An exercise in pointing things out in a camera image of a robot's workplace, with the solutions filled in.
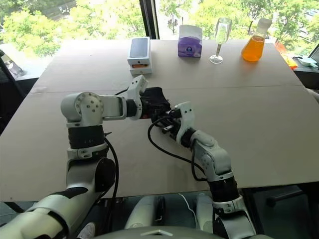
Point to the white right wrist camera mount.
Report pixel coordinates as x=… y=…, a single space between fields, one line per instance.
x=185 y=112

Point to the white box with orange label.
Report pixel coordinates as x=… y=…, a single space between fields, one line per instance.
x=140 y=69

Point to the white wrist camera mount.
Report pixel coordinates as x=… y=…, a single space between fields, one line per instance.
x=185 y=112
x=136 y=85

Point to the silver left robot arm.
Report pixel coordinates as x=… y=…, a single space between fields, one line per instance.
x=82 y=107

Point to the flask with orange liquid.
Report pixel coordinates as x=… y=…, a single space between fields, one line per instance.
x=254 y=46

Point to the black side desk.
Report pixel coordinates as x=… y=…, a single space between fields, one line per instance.
x=307 y=77

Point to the pale rounded robot leg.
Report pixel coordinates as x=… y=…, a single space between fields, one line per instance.
x=205 y=211
x=142 y=211

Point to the dark window frame post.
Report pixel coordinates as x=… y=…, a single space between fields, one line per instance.
x=149 y=18

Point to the purple tissue box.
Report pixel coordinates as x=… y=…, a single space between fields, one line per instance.
x=190 y=42

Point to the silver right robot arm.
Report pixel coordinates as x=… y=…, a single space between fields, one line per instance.
x=214 y=154

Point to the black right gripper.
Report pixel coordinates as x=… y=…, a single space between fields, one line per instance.
x=172 y=125

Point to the white phone box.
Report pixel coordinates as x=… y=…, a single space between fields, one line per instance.
x=139 y=51

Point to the black chair armrest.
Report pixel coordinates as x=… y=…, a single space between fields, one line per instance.
x=284 y=198

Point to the grey robot torso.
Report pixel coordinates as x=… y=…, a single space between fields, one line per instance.
x=159 y=232

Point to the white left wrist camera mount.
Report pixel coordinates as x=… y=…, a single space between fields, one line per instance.
x=136 y=85

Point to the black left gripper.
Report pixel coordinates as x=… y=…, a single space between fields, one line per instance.
x=147 y=105

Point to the light blue plastic item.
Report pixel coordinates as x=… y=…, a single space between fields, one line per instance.
x=308 y=61

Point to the clear champagne glass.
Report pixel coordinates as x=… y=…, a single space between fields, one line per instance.
x=221 y=35

